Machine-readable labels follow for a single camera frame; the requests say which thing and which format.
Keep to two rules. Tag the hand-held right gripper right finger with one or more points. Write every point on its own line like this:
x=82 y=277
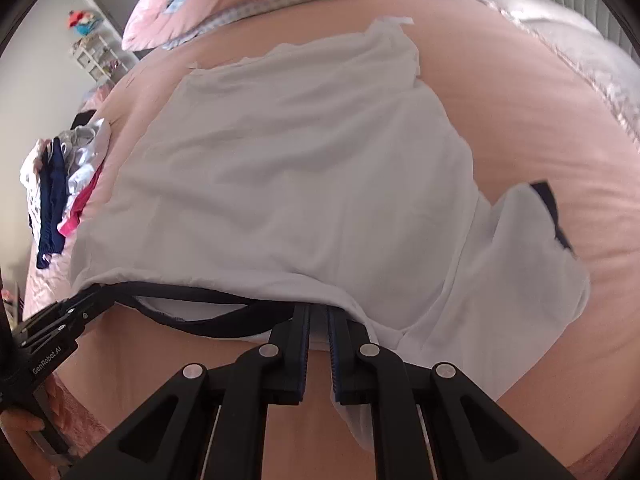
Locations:
x=336 y=355

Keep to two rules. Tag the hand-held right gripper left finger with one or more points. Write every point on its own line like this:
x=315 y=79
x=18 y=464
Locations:
x=300 y=355

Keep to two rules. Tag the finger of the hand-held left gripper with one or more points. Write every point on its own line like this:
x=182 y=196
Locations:
x=65 y=306
x=75 y=322

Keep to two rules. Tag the white t-shirt with navy trim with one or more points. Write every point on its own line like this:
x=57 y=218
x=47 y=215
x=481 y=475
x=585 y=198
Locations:
x=300 y=160

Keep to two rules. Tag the person's left hand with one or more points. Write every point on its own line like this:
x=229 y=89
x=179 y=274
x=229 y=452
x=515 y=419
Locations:
x=20 y=422

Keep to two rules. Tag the bright pink garment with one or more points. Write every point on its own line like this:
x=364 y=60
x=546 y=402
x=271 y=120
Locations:
x=80 y=210

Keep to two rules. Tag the white patterned garment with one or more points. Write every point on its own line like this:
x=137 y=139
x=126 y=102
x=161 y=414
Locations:
x=31 y=180

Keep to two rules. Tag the grey and white garment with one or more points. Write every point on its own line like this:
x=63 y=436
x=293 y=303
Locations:
x=87 y=155

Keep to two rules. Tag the white shelf rack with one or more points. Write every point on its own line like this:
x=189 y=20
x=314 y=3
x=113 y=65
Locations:
x=92 y=55

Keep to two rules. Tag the colourful toy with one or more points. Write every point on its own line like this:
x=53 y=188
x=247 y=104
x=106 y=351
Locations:
x=85 y=21

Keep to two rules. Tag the pink bed sheet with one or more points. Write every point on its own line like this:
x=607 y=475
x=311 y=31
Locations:
x=525 y=135

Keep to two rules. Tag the pale quilted blanket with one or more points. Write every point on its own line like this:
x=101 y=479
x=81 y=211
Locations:
x=575 y=45

